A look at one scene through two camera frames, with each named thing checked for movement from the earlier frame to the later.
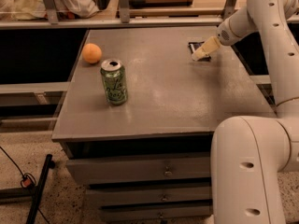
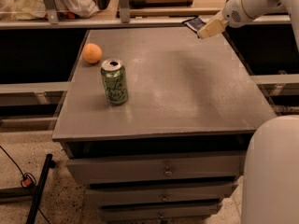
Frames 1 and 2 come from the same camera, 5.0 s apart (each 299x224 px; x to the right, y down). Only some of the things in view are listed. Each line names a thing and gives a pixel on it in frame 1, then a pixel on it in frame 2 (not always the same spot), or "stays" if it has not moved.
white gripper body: [223, 35] to [234, 14]
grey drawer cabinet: [137, 122] stays
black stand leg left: [48, 164] stays
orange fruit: [92, 53] stays
